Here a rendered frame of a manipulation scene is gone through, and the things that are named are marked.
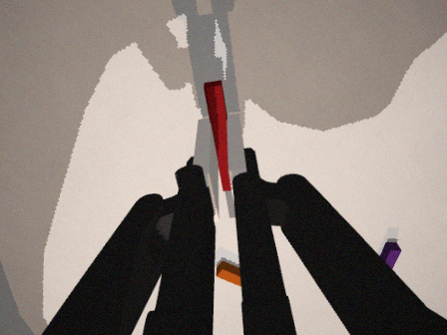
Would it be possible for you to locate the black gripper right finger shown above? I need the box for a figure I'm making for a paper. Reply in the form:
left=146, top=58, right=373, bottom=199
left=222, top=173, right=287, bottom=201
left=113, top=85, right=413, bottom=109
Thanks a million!
left=226, top=114, right=447, bottom=335

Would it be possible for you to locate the dark grey rectangular bar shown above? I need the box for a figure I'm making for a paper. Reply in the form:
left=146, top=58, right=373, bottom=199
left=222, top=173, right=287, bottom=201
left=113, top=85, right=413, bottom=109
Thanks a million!
left=225, top=190, right=235, bottom=218

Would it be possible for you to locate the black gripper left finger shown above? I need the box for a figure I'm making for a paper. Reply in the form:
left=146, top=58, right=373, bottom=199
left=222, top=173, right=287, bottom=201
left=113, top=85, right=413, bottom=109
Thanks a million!
left=42, top=118, right=220, bottom=335

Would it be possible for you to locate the dark red rod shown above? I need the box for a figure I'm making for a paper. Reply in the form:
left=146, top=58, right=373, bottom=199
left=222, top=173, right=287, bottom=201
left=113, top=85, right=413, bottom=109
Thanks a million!
left=204, top=80, right=231, bottom=191

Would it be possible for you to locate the orange rod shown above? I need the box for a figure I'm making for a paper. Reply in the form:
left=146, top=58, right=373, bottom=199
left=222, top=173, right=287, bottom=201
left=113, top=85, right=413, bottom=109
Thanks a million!
left=217, top=261, right=240, bottom=286

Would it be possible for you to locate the dark purple rod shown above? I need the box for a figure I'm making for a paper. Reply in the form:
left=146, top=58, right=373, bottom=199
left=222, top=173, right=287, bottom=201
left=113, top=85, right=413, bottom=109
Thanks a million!
left=380, top=242, right=401, bottom=269

